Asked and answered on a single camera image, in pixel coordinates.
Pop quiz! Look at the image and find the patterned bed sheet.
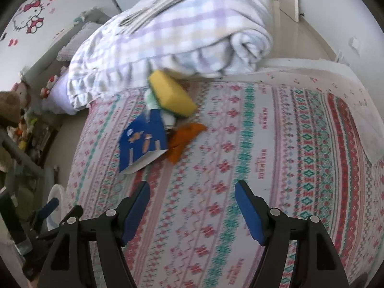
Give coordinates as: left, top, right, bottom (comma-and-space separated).
64, 72, 384, 288

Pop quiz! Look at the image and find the flattened blue cardboard box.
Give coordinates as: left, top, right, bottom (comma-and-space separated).
119, 109, 168, 174

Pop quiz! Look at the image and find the yellow orange wrapper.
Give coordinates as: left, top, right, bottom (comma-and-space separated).
166, 122, 207, 164

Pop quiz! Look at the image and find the white wall socket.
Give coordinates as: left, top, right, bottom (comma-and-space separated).
349, 37, 361, 55

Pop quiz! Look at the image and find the white round trash bin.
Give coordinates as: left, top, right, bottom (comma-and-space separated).
46, 184, 65, 231

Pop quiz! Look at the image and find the lavender pillow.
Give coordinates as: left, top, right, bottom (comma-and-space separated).
42, 72, 77, 115

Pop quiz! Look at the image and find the checkered grey pillow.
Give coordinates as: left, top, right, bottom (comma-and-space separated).
57, 22, 102, 62

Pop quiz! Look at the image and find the hello kitty wall sticker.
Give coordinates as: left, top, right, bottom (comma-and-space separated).
1, 0, 54, 47

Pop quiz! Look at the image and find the yellow green sponge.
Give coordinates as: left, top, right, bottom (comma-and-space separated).
148, 70, 197, 118

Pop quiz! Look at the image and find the red white plush toy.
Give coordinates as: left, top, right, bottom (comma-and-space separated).
40, 75, 59, 100

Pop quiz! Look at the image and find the plaid checkered quilt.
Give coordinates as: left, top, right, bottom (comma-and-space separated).
67, 0, 273, 110

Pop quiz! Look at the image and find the white green plastic bottle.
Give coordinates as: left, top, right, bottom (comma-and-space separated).
144, 89, 176, 130

